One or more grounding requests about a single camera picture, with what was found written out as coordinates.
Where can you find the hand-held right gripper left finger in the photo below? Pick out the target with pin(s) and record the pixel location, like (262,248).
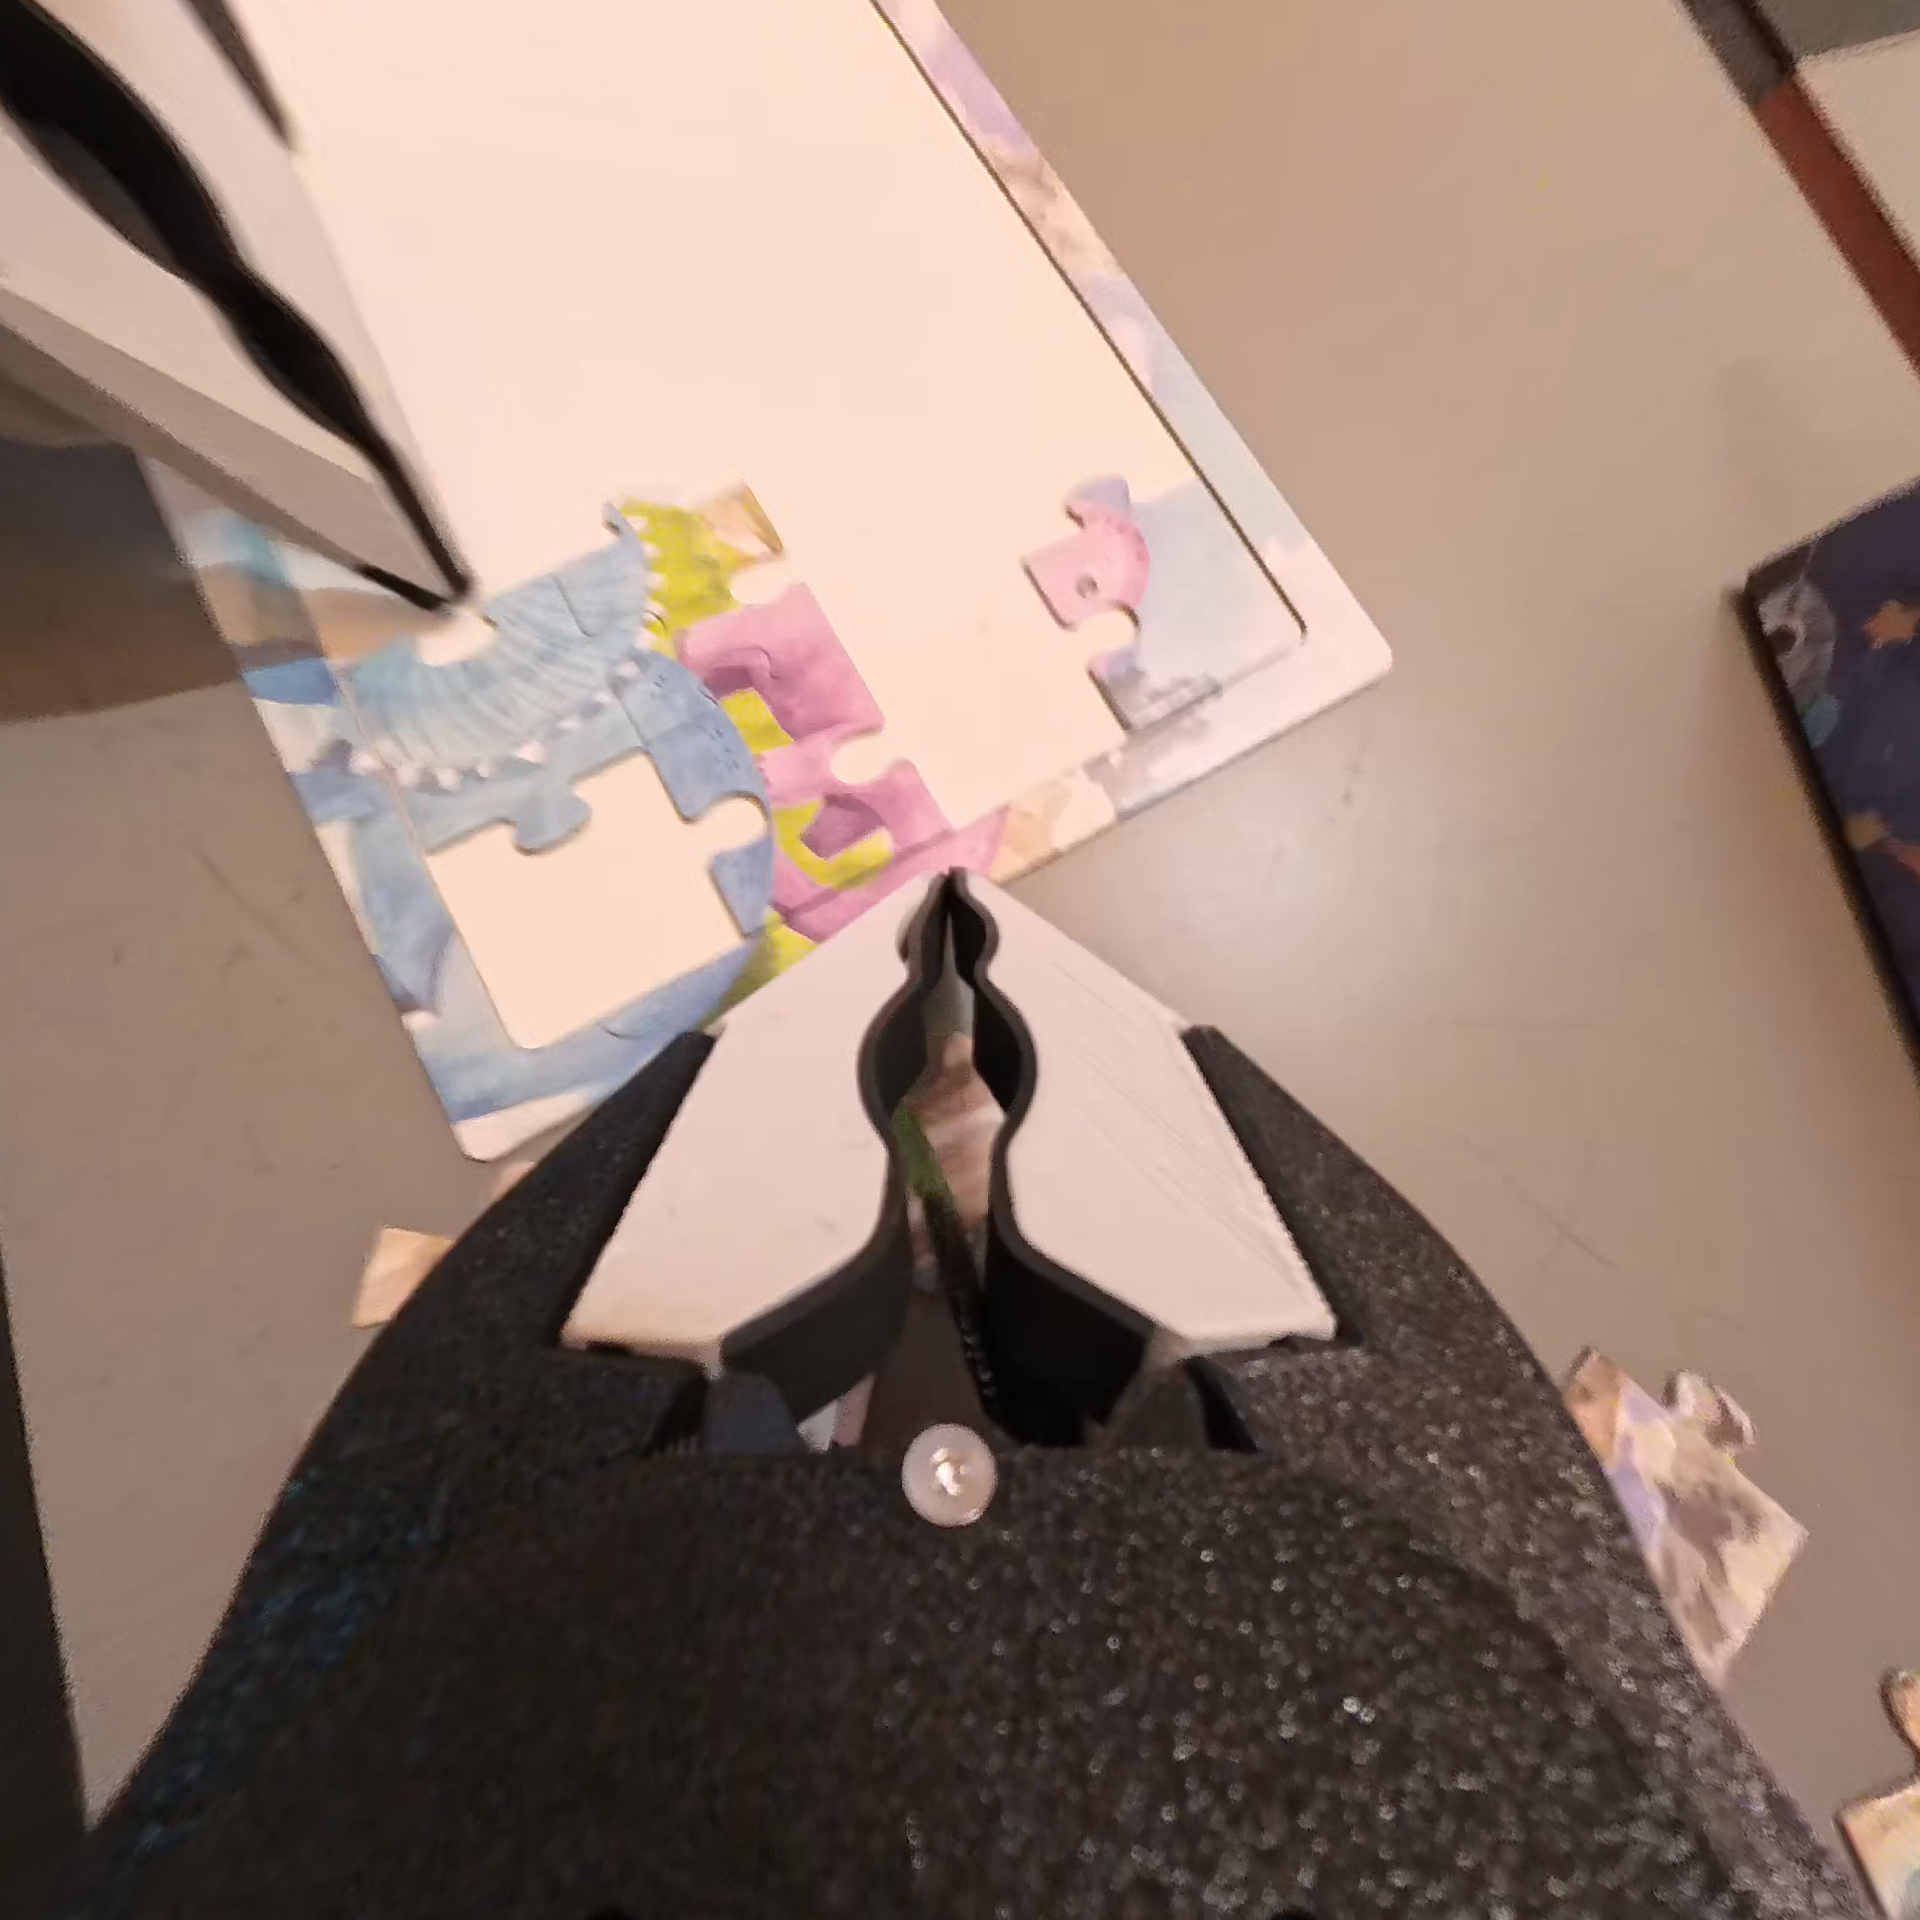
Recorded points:
(734,1184)

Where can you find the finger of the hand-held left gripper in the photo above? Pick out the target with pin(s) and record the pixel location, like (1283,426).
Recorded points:
(285,225)
(150,330)

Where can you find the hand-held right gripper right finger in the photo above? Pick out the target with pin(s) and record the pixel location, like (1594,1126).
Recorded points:
(1154,1170)

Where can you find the beige printed puzzle piece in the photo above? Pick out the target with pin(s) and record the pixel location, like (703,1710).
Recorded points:
(393,1276)

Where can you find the landscape jigsaw puzzle board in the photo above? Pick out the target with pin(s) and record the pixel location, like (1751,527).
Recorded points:
(750,300)

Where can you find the light blue printed puzzle piece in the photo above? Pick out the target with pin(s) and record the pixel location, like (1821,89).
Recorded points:
(494,676)

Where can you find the joined printed puzzle pieces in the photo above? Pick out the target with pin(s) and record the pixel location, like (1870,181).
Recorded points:
(779,661)

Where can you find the pink corner puzzle piece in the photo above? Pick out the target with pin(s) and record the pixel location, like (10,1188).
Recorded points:
(1096,578)

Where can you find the pile of puzzle pieces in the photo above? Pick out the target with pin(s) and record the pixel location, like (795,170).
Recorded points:
(1695,1501)

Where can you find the grey desk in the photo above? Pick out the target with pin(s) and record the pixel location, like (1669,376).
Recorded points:
(1501,975)

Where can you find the adjacent white desk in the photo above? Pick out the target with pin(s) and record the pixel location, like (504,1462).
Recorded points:
(1875,150)

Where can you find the printed jigsaw puzzle box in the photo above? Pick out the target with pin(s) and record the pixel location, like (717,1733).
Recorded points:
(1861,750)

